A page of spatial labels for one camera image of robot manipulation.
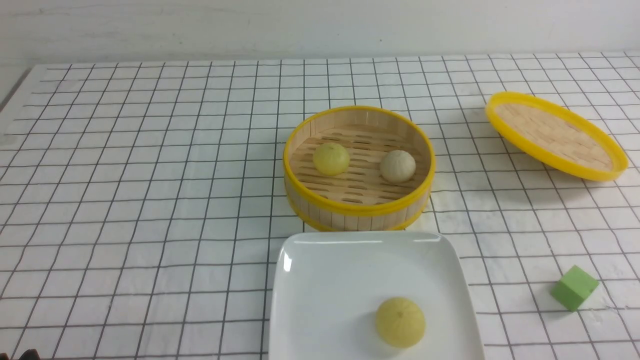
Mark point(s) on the yellow steamed bun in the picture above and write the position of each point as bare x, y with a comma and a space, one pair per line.
331, 159
400, 322

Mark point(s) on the white steamed bun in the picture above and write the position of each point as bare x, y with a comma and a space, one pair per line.
398, 166

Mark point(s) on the white square plate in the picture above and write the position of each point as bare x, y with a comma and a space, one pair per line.
329, 285

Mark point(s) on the yellow steamed bun on plate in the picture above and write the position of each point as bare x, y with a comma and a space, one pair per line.
400, 322

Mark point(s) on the yellow-rimmed bamboo steamer basket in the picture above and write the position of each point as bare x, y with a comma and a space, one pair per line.
359, 199

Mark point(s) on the yellow-rimmed bamboo steamer lid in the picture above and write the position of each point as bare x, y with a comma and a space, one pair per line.
556, 136

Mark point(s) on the green cube block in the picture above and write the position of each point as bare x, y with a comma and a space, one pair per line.
574, 288

